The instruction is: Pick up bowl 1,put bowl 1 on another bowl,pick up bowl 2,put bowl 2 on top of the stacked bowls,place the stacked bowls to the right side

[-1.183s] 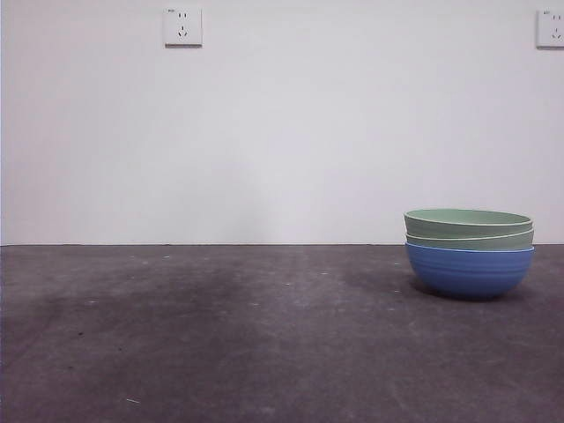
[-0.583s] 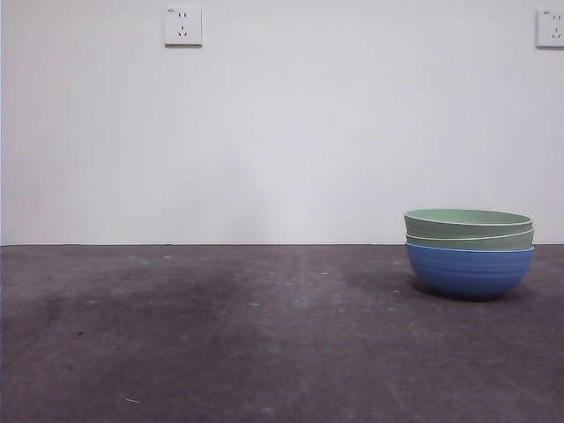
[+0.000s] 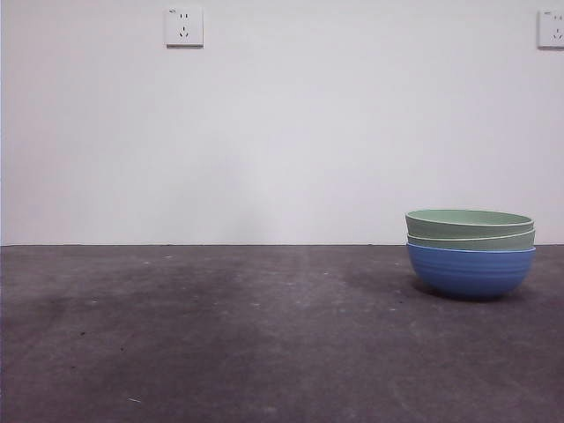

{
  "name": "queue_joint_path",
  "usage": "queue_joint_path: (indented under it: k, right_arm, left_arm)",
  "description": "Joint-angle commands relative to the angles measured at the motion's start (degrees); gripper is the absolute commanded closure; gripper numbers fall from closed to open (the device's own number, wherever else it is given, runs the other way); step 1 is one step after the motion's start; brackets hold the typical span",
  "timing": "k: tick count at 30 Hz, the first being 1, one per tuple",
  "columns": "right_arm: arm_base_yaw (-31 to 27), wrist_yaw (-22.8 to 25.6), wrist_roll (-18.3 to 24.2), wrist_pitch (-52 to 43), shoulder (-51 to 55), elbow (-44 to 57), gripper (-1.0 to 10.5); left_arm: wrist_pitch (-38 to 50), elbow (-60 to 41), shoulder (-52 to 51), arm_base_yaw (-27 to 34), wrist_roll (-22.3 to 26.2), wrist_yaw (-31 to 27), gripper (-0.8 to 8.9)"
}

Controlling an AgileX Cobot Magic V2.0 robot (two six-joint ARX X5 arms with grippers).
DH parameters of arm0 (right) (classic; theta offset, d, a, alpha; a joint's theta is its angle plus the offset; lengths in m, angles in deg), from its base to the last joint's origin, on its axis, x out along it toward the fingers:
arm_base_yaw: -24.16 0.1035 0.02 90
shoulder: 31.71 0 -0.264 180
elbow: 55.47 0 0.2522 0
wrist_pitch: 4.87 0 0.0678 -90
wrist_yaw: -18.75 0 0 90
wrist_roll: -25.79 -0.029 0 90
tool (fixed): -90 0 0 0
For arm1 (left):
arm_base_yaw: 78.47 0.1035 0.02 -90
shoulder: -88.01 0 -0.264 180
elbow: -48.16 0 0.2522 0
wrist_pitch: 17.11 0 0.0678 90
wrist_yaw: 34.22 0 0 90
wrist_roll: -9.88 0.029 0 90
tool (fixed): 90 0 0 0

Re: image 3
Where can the green ribbed bowl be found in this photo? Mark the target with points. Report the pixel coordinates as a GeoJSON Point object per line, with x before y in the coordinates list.
{"type": "Point", "coordinates": [432, 227]}
{"type": "Point", "coordinates": [506, 243]}

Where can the blue ribbed bowl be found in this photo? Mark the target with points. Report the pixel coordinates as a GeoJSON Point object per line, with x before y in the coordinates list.
{"type": "Point", "coordinates": [471, 273]}

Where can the white wall socket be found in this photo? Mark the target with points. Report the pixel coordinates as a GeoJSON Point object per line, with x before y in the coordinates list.
{"type": "Point", "coordinates": [184, 26]}
{"type": "Point", "coordinates": [551, 28]}

